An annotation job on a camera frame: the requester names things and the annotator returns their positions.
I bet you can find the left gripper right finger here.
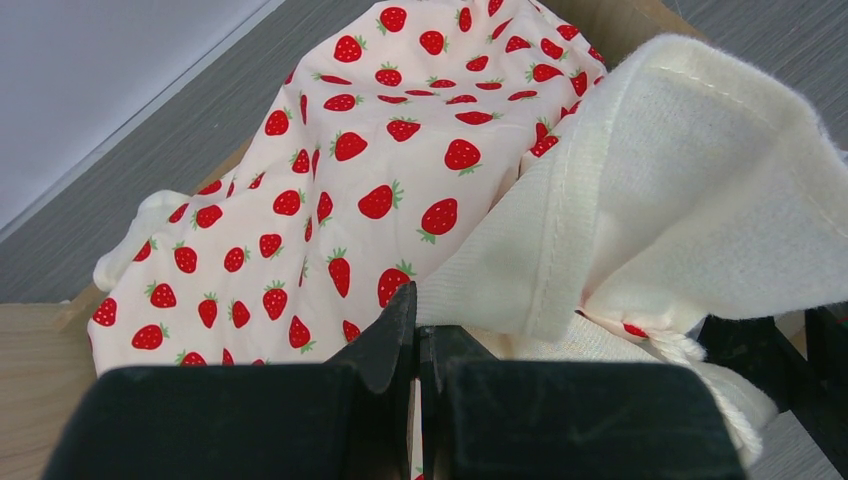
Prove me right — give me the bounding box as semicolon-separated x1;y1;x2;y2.
421;326;745;479

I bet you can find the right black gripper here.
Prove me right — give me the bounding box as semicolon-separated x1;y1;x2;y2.
698;302;847;478

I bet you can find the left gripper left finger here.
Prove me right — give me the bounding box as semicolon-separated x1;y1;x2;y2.
44;283;417;479

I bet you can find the strawberry print ruffled blanket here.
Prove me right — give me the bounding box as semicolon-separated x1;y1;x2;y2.
88;1;847;465

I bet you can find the wooden pet bed frame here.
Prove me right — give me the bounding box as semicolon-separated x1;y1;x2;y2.
1;1;842;479

